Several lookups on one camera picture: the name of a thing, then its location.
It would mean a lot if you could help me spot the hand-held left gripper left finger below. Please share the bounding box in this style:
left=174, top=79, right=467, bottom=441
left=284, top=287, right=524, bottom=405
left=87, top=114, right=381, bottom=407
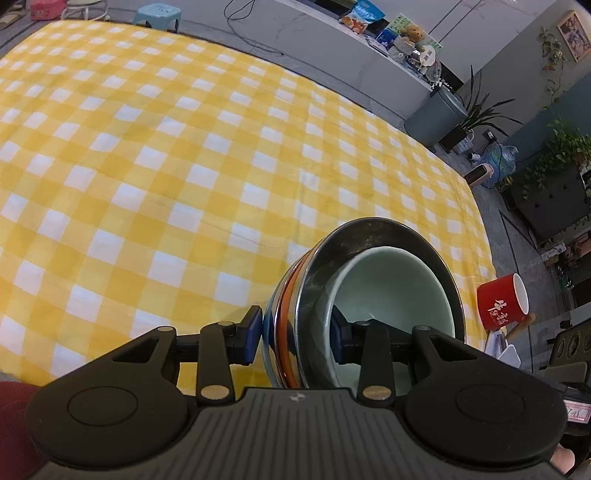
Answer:
left=110, top=305, right=264, bottom=409

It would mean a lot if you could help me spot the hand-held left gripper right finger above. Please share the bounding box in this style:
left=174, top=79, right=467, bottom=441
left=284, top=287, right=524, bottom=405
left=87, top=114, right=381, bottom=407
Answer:
left=331, top=305, right=486, bottom=407

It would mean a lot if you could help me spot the green ceramic bowl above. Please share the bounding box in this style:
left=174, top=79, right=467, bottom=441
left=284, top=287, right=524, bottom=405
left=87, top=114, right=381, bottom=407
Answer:
left=322, top=246, right=456, bottom=394

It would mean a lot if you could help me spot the red mug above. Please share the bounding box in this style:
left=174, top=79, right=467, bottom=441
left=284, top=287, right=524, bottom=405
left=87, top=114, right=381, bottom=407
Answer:
left=476, top=272, right=537, bottom=338

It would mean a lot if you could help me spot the white phone stand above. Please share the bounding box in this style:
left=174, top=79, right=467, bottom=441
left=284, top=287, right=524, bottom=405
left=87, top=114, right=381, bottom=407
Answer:
left=484, top=329, right=522, bottom=370

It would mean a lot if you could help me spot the yellow checkered tablecloth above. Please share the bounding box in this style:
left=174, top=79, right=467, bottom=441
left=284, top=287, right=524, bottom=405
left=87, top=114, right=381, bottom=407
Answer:
left=0, top=18, right=498, bottom=398

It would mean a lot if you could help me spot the small beige heater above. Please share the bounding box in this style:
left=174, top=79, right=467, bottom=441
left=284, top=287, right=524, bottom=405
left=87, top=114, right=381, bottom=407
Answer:
left=464, top=163, right=495, bottom=188

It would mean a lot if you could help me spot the grey trash can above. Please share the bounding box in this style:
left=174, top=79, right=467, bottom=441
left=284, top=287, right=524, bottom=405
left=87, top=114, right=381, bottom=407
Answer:
left=403, top=85, right=470, bottom=149

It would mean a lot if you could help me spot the blue water jug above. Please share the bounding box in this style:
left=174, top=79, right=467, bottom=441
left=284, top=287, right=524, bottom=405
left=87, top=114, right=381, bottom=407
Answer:
left=484, top=143, right=520, bottom=186

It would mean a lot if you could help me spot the dark cabinet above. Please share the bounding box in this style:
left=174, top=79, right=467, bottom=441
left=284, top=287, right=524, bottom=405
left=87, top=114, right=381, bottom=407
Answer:
left=502, top=163, right=591, bottom=241

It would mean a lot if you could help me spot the person's red garment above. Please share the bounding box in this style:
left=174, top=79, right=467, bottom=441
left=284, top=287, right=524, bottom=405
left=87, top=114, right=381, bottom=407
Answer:
left=0, top=380, right=43, bottom=480

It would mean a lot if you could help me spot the potted plant in black pot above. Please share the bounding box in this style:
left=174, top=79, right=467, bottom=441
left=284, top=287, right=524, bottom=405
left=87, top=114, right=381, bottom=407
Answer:
left=438, top=64, right=523, bottom=154

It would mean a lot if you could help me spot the white television cabinet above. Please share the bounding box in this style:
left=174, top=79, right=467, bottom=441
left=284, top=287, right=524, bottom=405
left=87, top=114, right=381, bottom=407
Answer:
left=182, top=0, right=440, bottom=121

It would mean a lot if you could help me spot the green ivy plant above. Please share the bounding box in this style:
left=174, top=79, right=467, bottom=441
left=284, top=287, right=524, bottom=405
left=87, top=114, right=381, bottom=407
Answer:
left=521, top=119, right=591, bottom=195

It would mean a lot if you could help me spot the brown teddy bear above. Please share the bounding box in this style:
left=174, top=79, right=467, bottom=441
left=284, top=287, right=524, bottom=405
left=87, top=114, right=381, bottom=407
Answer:
left=399, top=25, right=426, bottom=52

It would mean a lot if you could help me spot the green printed card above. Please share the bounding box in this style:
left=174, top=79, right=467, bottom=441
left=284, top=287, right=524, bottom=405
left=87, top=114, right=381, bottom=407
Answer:
left=392, top=13, right=443, bottom=52

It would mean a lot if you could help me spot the blue snack bag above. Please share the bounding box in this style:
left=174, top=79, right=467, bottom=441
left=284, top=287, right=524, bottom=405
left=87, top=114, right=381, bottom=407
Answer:
left=339, top=0, right=387, bottom=36

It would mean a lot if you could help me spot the blue plastic stool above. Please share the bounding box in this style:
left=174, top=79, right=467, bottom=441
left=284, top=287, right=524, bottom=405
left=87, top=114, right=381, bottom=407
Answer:
left=133, top=2, right=184, bottom=33

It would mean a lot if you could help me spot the white round stool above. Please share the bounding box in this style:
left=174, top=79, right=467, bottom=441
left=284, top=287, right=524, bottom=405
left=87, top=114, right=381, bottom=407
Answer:
left=64, top=0, right=110, bottom=20

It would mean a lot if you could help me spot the pink plastic basket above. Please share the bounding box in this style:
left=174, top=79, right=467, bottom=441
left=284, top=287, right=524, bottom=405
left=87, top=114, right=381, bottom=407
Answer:
left=30, top=0, right=66, bottom=22

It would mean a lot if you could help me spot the black cable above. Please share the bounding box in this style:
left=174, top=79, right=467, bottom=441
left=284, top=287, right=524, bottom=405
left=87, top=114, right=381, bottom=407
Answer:
left=225, top=0, right=288, bottom=57

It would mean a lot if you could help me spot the trailing wall ivy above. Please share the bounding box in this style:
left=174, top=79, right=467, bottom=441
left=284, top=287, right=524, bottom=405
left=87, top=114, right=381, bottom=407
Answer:
left=537, top=27, right=570, bottom=94

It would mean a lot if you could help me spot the framed wall picture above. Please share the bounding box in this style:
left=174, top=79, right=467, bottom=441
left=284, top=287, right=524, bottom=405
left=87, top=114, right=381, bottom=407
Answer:
left=556, top=8, right=591, bottom=64

